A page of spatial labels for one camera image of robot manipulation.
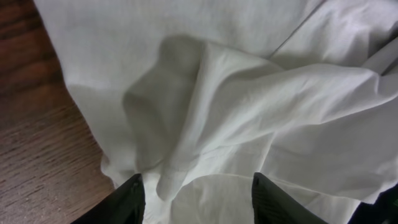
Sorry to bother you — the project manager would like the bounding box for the white t-shirt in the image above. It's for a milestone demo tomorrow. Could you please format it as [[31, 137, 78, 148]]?
[[36, 0, 397, 223]]

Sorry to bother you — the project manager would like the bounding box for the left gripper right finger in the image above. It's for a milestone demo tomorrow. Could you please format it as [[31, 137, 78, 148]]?
[[251, 172, 326, 224]]

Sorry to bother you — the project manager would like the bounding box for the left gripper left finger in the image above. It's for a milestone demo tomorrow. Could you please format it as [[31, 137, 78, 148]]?
[[71, 174, 146, 224]]

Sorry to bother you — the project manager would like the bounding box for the dark garment at right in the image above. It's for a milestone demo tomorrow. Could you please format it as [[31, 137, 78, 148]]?
[[348, 185, 397, 224]]

